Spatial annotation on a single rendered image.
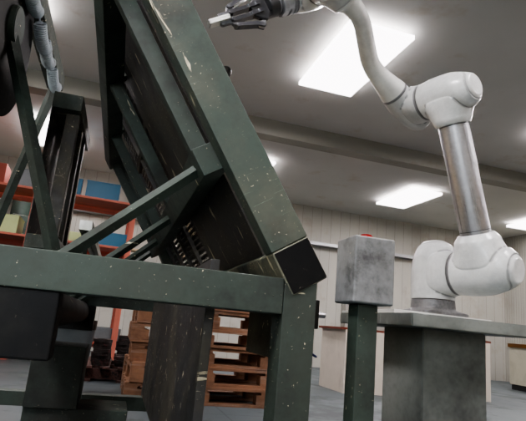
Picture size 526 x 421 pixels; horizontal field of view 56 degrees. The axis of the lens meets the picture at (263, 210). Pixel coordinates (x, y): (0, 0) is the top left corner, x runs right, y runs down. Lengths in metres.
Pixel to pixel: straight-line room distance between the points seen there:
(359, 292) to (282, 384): 0.31
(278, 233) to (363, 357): 0.40
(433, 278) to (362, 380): 0.61
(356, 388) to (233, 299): 0.40
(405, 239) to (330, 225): 1.83
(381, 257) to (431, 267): 0.51
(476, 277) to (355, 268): 0.55
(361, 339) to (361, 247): 0.24
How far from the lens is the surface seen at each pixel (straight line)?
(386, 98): 1.86
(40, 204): 2.24
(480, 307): 12.51
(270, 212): 1.27
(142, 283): 1.20
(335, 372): 6.51
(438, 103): 1.79
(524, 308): 12.52
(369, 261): 1.36
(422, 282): 1.88
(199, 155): 1.33
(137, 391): 4.31
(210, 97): 1.33
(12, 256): 1.22
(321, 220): 10.60
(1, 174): 7.40
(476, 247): 1.76
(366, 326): 1.38
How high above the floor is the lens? 0.66
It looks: 13 degrees up
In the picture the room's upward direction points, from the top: 5 degrees clockwise
